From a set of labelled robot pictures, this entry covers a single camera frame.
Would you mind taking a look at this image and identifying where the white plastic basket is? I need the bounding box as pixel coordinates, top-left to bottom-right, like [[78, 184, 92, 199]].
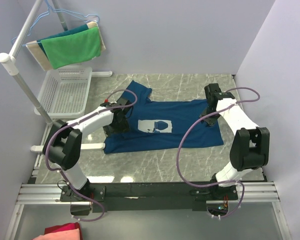
[[38, 65, 92, 119]]

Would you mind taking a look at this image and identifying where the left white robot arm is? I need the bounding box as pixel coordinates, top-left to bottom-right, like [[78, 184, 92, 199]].
[[42, 97, 134, 196]]

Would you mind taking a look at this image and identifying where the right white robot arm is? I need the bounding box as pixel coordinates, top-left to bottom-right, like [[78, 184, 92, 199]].
[[200, 83, 270, 188]]

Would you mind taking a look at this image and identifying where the green towel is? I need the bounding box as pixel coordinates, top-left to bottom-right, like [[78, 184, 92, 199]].
[[40, 27, 101, 69]]

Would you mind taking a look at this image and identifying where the teal towel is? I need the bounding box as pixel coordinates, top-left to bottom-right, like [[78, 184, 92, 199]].
[[36, 24, 89, 51]]

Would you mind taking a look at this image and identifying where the aluminium rail frame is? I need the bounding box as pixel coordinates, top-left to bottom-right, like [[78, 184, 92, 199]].
[[4, 182, 292, 240]]

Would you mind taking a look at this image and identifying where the black base beam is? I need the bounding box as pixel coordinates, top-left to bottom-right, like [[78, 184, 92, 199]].
[[60, 182, 239, 216]]

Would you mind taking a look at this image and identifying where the red folded shirt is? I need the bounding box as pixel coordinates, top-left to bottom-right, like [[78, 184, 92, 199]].
[[44, 222, 81, 235]]

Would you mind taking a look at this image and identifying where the pink folded shirt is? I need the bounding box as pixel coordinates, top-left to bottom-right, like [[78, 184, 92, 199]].
[[34, 229, 81, 240]]

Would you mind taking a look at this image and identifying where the beige towel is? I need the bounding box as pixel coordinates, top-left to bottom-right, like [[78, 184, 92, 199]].
[[25, 22, 106, 71]]

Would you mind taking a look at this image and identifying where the blue wire hanger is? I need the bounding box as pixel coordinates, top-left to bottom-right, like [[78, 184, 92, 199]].
[[10, 0, 100, 46]]

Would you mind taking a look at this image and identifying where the white clothes rack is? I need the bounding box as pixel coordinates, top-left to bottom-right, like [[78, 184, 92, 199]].
[[0, 0, 115, 155]]

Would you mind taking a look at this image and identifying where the blue t shirt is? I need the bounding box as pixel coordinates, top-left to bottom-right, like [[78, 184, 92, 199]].
[[103, 80, 224, 155]]

